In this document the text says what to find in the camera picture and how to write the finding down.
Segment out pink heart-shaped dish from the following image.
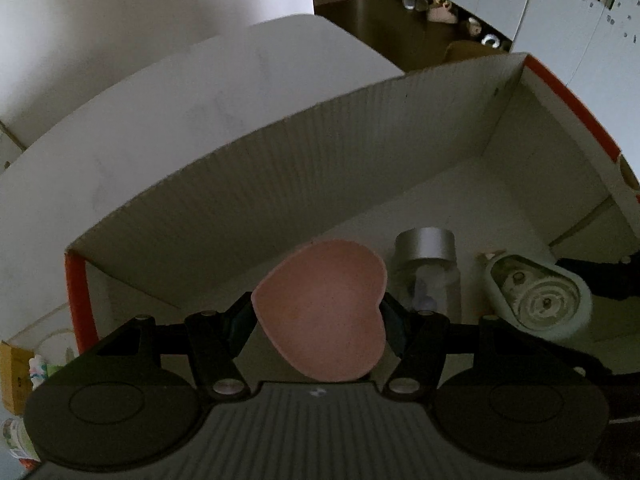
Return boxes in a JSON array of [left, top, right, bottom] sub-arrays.
[[250, 240, 387, 382]]

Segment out red white cardboard box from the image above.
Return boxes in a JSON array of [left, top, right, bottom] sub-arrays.
[[66, 54, 639, 350]]

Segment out glass jar with silver lid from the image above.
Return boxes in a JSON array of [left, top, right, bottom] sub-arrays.
[[392, 226, 462, 323]]

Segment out white grey shoe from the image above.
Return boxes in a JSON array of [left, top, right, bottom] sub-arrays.
[[480, 34, 501, 49]]

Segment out pink slipper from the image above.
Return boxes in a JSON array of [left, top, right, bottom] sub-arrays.
[[427, 0, 458, 25]]

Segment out pale blue cabinet wall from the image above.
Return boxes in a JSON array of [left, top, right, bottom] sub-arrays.
[[449, 0, 639, 169]]

